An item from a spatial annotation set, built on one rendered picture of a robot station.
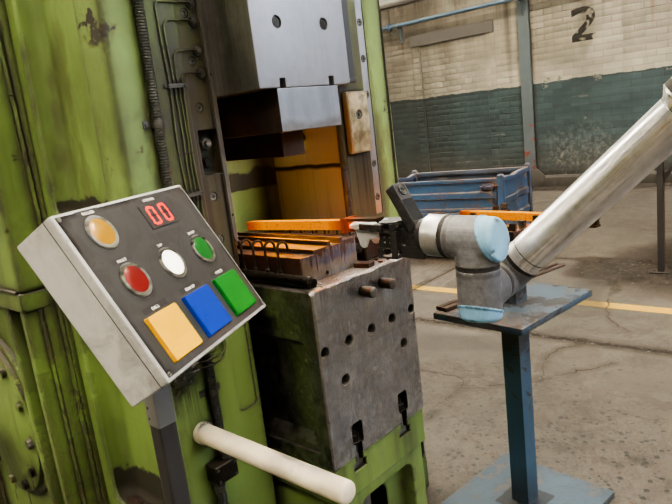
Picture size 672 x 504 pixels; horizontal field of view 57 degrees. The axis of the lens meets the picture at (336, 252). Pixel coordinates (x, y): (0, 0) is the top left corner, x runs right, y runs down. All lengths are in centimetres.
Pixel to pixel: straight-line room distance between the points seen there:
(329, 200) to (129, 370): 104
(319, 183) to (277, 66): 52
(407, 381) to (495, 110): 809
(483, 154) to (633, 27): 260
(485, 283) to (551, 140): 810
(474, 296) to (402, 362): 48
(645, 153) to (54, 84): 131
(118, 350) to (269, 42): 77
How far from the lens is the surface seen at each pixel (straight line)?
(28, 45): 170
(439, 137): 1009
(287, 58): 144
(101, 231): 96
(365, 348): 155
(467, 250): 124
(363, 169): 181
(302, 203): 189
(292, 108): 143
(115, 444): 185
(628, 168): 127
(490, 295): 127
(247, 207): 194
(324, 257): 149
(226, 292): 108
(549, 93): 929
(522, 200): 566
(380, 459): 170
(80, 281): 92
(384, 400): 165
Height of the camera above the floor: 128
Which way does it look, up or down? 12 degrees down
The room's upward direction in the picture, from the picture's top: 7 degrees counter-clockwise
